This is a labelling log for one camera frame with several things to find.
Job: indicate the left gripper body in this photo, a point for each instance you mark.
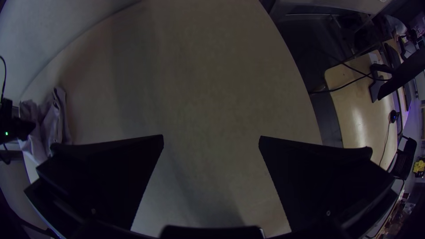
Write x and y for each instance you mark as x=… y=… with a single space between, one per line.
x=23 y=128

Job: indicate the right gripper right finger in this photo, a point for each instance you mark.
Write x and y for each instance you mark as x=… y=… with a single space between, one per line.
x=318 y=186

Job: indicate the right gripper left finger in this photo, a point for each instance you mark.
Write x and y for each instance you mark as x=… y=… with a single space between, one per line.
x=99 y=179

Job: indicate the grey t-shirt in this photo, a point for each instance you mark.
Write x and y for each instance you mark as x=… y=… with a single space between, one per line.
x=46 y=126

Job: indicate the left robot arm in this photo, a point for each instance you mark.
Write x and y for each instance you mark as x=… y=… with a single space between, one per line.
x=5 y=119

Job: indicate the wooden desk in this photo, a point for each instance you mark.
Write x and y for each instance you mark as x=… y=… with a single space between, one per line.
x=362 y=119

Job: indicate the black chair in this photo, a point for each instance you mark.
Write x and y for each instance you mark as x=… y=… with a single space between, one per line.
x=403 y=159

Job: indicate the black computer mouse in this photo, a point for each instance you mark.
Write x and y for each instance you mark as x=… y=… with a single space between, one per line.
x=393 y=116

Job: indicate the black monitor stand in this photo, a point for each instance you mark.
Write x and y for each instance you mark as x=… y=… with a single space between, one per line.
x=377 y=86

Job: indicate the black monitor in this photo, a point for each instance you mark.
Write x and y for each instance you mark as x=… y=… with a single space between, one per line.
x=403 y=74

